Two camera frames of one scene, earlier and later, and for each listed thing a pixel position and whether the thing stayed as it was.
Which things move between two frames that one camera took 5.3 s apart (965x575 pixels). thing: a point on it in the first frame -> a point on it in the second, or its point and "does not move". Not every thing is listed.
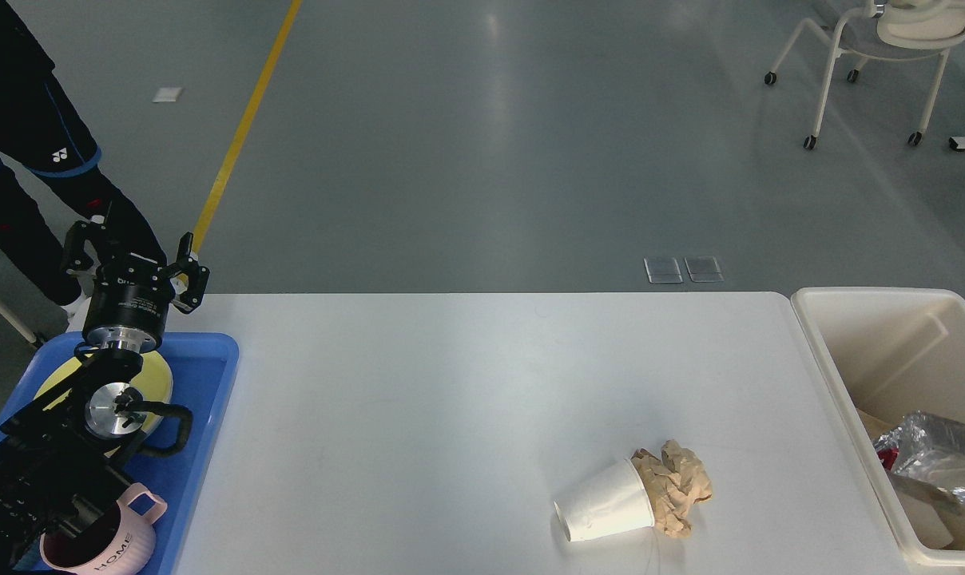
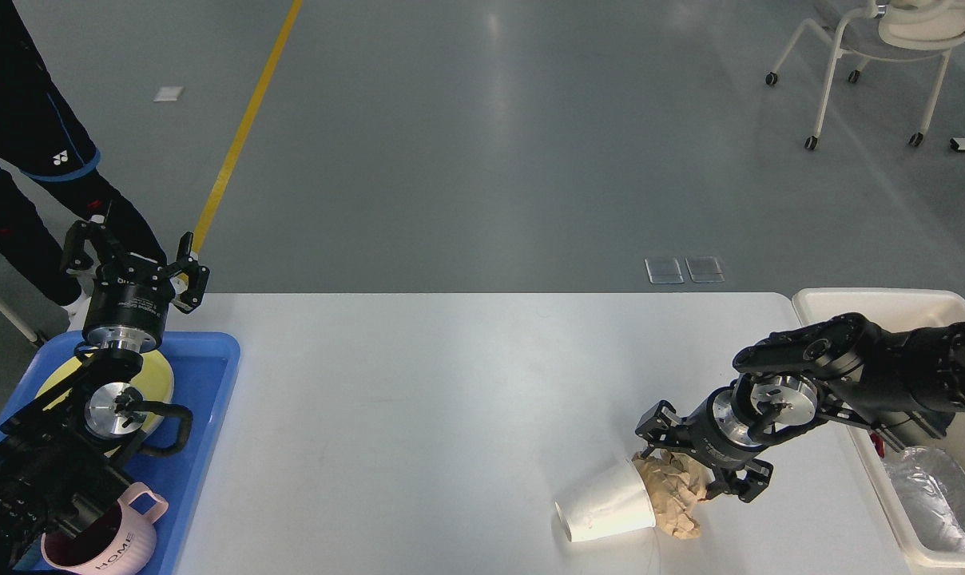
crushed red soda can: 889,455 -> 879,444
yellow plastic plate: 155,382 does not move
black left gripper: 127,306 does not move
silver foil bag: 952,456 -> 939,502
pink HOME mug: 123,545 does not move
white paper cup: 615,501 does not move
